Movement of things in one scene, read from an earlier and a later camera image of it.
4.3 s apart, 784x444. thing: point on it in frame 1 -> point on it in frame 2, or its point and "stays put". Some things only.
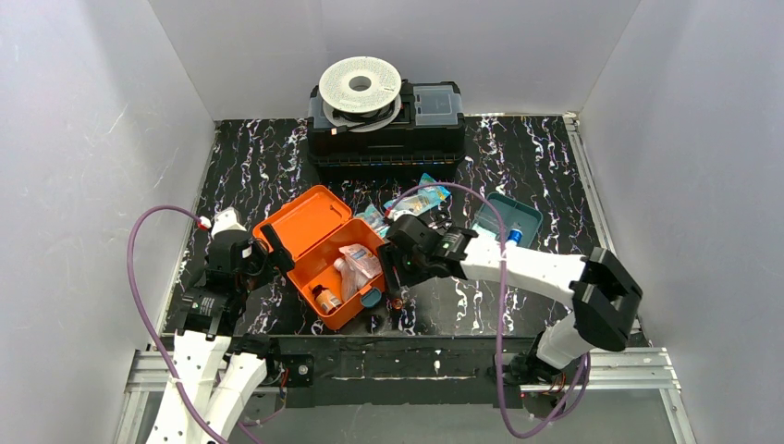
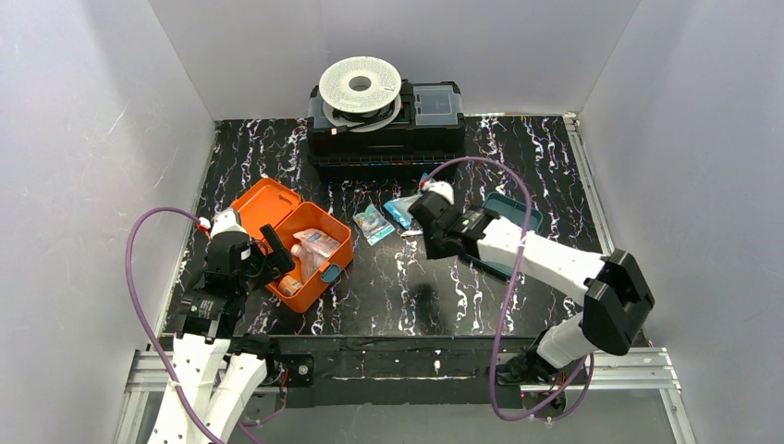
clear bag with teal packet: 356,266 -> 315,249
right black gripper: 391,269 -> 431,222
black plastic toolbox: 428,141 stays put
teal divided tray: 514,214 stays put
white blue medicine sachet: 362,259 -> 317,240
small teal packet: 373,217 stays put
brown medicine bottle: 328,301 -> 288,285
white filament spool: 361,93 stays put
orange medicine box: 312,229 -> 265,203
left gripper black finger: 282,256 stays put
